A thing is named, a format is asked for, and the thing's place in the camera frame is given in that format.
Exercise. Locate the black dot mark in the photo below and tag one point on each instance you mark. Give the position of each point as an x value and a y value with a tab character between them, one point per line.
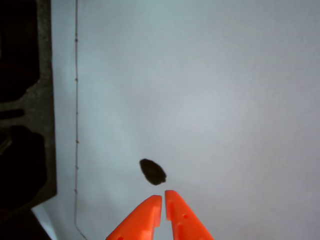
152	172

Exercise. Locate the black foam tray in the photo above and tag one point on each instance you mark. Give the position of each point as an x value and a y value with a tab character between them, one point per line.
42	100

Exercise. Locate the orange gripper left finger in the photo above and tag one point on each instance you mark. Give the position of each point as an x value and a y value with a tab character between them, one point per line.
142	220

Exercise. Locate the white paper sheet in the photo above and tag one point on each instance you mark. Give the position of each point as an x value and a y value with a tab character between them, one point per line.
200	100

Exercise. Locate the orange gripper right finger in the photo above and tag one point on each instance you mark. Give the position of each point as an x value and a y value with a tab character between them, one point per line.
182	220

